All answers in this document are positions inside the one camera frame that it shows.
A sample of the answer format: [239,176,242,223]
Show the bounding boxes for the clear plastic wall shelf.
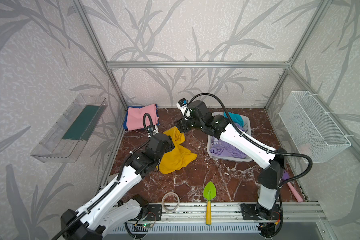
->
[31,94,108,163]

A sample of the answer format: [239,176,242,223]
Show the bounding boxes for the white wire mesh basket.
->
[279,91,352,163]

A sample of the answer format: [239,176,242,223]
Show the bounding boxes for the grey plastic laundry basket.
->
[206,111,253,163]

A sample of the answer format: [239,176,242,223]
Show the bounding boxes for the teal t-shirt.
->
[229,112,244,127]

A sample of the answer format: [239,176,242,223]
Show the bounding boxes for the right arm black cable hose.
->
[187,92,314,188]

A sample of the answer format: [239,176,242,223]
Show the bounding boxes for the aluminium frame profile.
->
[71,0,360,169]

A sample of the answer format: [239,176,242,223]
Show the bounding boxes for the dark green sponge pad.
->
[62,105,103,141]

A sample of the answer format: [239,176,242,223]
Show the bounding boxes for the green toy trowel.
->
[203,182,217,226]

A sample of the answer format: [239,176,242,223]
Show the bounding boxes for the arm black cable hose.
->
[187,92,314,188]
[50,112,154,240]

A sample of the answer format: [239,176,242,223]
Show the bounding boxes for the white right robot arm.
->
[176,99,285,211]

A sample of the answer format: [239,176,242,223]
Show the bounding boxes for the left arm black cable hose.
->
[50,112,154,240]

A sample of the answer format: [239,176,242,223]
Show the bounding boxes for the yellow printed t-shirt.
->
[159,127,198,174]

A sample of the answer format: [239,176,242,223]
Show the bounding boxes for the purple pink toy rake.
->
[282,171,304,203]

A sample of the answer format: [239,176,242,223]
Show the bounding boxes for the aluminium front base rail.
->
[148,202,328,224]

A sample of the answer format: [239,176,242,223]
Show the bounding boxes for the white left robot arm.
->
[53,131,175,240]

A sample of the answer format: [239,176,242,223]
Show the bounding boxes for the clear tape roll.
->
[161,192,180,214]

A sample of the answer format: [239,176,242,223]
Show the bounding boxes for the pink folded t-shirt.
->
[126,103,160,131]

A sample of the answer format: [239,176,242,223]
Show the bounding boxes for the purple t-shirt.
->
[207,136,251,162]

